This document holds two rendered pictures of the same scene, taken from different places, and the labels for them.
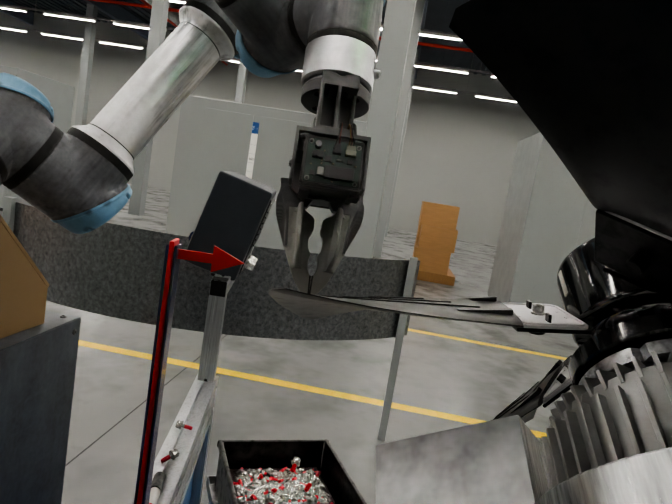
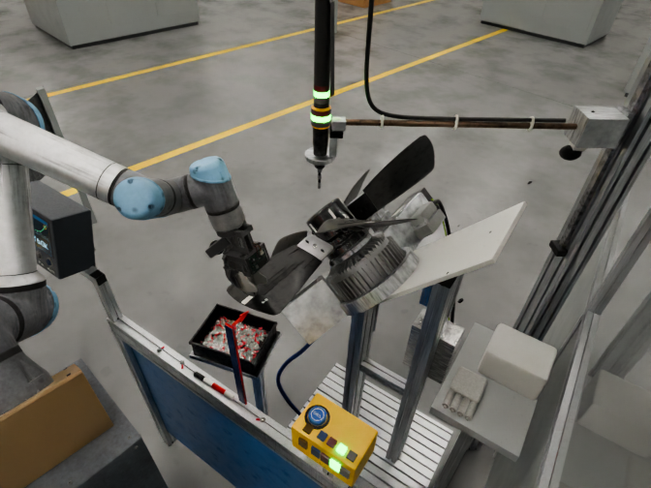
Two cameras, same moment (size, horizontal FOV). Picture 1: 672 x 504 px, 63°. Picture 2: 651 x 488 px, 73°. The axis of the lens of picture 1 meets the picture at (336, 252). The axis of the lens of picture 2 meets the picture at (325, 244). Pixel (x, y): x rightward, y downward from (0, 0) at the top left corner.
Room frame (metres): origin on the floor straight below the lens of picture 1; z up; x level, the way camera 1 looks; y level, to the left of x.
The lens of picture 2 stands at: (-0.06, 0.50, 1.98)
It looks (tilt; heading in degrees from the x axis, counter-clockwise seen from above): 41 degrees down; 308
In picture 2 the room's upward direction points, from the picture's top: 2 degrees clockwise
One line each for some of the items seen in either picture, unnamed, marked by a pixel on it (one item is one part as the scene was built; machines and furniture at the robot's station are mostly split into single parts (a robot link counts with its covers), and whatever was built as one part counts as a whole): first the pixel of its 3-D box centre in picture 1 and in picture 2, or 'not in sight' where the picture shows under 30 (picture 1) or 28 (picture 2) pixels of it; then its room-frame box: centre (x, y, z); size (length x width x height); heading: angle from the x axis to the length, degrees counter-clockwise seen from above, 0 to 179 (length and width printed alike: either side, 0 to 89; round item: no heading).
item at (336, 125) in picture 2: not in sight; (325, 138); (0.51, -0.21, 1.50); 0.09 x 0.07 x 0.10; 40
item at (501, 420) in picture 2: not in sight; (492, 383); (-0.02, -0.37, 0.84); 0.36 x 0.24 x 0.03; 95
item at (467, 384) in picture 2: not in sight; (465, 392); (0.03, -0.27, 0.87); 0.15 x 0.09 x 0.02; 96
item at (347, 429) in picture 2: not in sight; (333, 440); (0.19, 0.13, 1.02); 0.16 x 0.10 x 0.11; 5
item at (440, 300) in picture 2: not in sight; (414, 389); (0.19, -0.37, 0.57); 0.09 x 0.04 x 1.15; 95
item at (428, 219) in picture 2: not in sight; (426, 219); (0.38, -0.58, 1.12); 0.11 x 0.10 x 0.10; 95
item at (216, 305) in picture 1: (213, 329); (107, 296); (1.01, 0.21, 0.96); 0.03 x 0.03 x 0.20; 5
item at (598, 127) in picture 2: not in sight; (598, 127); (0.04, -0.61, 1.55); 0.10 x 0.07 x 0.08; 40
